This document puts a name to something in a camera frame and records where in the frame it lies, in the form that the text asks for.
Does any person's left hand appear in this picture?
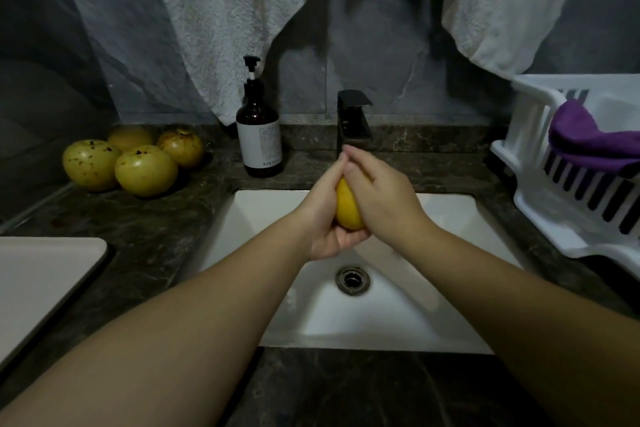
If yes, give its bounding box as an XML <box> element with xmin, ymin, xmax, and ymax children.
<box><xmin>292</xmin><ymin>151</ymin><xmax>372</xmax><ymax>264</ymax></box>

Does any beige plastic tray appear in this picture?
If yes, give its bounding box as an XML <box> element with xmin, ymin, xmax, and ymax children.
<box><xmin>0</xmin><ymin>236</ymin><xmax>109</xmax><ymax>370</ymax></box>

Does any dark soap pump bottle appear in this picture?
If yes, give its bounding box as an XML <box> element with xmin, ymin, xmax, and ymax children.
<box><xmin>236</xmin><ymin>55</ymin><xmax>284</xmax><ymax>179</ymax></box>

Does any white hanging towel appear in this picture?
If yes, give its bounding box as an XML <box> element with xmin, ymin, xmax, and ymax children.
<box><xmin>145</xmin><ymin>0</ymin><xmax>581</xmax><ymax>125</ymax></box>

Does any spotted yellow apple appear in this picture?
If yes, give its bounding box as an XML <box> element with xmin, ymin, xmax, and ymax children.
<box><xmin>335</xmin><ymin>176</ymin><xmax>367</xmax><ymax>233</ymax></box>

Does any person's right forearm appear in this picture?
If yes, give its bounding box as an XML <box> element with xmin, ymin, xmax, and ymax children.
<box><xmin>410</xmin><ymin>226</ymin><xmax>640</xmax><ymax>427</ymax></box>

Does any white plastic basket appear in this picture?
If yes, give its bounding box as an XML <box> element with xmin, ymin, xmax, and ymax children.
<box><xmin>490</xmin><ymin>73</ymin><xmax>640</xmax><ymax>278</ymax></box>

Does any person's right hand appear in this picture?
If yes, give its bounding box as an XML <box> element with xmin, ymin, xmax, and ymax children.
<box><xmin>340</xmin><ymin>144</ymin><xmax>438</xmax><ymax>256</ymax></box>

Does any white sink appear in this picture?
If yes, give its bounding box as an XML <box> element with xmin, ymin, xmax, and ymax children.
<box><xmin>195</xmin><ymin>189</ymin><xmax>526</xmax><ymax>355</ymax></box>

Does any purple cloth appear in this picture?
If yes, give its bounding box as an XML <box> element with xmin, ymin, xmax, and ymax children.
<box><xmin>548</xmin><ymin>98</ymin><xmax>640</xmax><ymax>175</ymax></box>

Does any black faucet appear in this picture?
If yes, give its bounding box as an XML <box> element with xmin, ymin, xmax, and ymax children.
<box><xmin>337</xmin><ymin>89</ymin><xmax>373</xmax><ymax>153</ymax></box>

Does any person's left forearm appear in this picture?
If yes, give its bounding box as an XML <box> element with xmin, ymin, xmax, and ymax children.
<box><xmin>0</xmin><ymin>226</ymin><xmax>316</xmax><ymax>427</ymax></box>

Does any metal sink drain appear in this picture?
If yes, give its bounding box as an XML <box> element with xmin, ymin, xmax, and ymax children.
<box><xmin>335</xmin><ymin>264</ymin><xmax>372</xmax><ymax>297</ymax></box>

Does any group of yellow apples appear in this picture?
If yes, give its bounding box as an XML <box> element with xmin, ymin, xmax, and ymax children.
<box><xmin>62</xmin><ymin>124</ymin><xmax>206</xmax><ymax>199</ymax></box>

